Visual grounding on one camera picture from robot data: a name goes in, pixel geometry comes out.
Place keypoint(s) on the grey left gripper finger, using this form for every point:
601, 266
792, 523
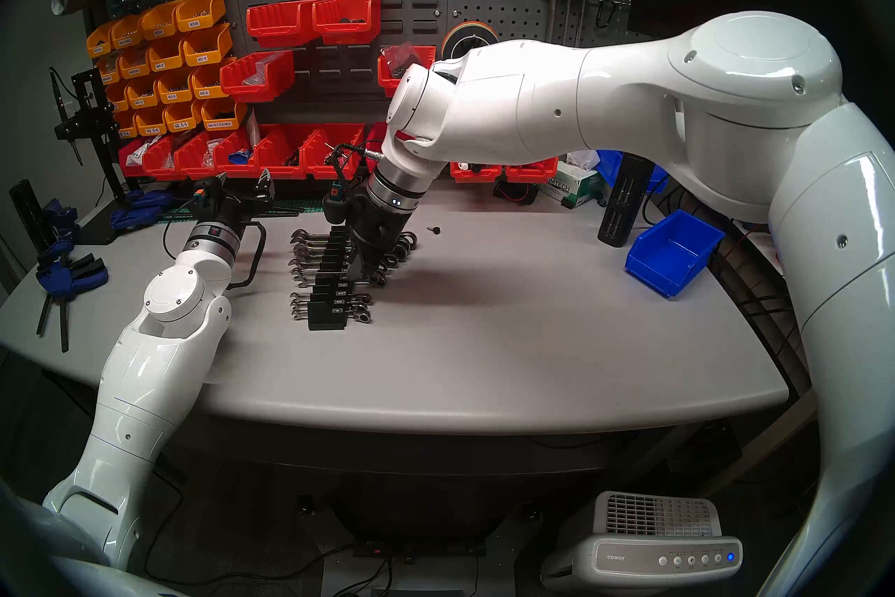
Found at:
269, 183
259, 184

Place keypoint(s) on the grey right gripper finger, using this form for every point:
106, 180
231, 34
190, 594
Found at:
377, 268
357, 267

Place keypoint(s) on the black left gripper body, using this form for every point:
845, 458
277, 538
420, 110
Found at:
241, 204

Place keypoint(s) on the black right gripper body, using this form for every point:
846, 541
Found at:
377, 228

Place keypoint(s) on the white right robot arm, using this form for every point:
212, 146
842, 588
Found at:
629, 99

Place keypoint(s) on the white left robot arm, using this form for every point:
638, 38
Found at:
154, 358

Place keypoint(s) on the red plastic storage bin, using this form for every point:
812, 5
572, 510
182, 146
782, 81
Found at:
276, 29
314, 170
346, 29
529, 172
280, 169
129, 163
192, 167
475, 174
159, 167
234, 167
386, 83
374, 137
257, 86

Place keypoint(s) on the green cutting mat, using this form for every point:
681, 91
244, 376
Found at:
294, 209

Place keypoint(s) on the black wrench holder rack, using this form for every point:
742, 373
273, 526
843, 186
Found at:
328, 319

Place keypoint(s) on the orange-yellow bin M4-0.7 HEX label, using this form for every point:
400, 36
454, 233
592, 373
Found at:
224, 116

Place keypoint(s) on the blue clamp pile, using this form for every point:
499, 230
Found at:
143, 207

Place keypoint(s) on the orange-yellow bin M2.5-5 label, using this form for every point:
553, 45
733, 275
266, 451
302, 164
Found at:
183, 120

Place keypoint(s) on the orange-yellow bin M3-6 label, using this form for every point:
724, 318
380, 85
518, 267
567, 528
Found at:
210, 83

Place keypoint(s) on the orange-yellow bin M2.5-6 label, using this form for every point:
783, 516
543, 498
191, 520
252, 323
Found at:
150, 125

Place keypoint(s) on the orange-yellow bin M3-8 label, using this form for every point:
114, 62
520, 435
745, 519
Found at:
175, 90

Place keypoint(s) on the orange-yellow bin M2.5-8 label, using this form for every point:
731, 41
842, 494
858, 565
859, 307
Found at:
126, 128

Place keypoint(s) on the black electronic gadget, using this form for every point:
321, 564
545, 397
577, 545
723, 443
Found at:
514, 191

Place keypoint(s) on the orange-yellow bin M3-4 label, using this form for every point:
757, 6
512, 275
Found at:
208, 48

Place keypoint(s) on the orange-yellow bin M3-12 label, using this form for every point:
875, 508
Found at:
142, 95

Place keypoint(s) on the orange-yellow bin M4-6 label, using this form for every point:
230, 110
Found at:
166, 57

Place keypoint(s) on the orange-yellow bin M3-16 label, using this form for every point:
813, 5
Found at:
119, 100

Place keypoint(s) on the orange-yellow bin M4X4X6 label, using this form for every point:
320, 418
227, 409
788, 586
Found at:
134, 65

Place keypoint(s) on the black metal stand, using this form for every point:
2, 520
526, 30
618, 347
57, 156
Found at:
87, 120

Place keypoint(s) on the orange-yellow bin M3X6 label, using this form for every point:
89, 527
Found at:
201, 15

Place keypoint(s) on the blue spring clamp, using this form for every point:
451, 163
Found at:
59, 225

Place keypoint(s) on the blue black bar clamp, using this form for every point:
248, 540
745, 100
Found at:
70, 274

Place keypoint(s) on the orange-yellow bin M4X6X6 label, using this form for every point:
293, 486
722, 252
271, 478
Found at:
110, 73

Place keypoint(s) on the Kimtech wipes box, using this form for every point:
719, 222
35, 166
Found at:
570, 186

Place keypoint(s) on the orange-yellow bin M3X8 BAD label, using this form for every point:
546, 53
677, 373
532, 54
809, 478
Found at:
128, 34

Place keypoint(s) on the orange-yellow bin M3X5X4 label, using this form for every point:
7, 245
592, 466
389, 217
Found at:
100, 43

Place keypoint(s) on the stacked tape rolls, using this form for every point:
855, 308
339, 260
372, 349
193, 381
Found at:
465, 32

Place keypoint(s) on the black cylinder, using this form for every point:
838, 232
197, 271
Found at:
26, 207

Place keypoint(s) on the blue plastic bin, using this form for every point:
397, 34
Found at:
671, 253
610, 160

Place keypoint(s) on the black spray bottle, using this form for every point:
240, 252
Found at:
622, 200

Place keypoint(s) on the black power strip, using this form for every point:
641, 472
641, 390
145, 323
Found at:
419, 548

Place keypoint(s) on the black carabiner hook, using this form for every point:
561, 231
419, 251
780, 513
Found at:
605, 8

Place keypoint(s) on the white Coway air purifier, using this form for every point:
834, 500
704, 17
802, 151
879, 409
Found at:
643, 560

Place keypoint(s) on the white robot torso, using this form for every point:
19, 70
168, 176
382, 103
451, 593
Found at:
35, 560

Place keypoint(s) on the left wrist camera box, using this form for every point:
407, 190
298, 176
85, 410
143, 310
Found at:
203, 197

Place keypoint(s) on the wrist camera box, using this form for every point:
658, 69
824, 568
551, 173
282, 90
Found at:
203, 197
335, 204

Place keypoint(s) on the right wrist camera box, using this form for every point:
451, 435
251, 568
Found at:
335, 204

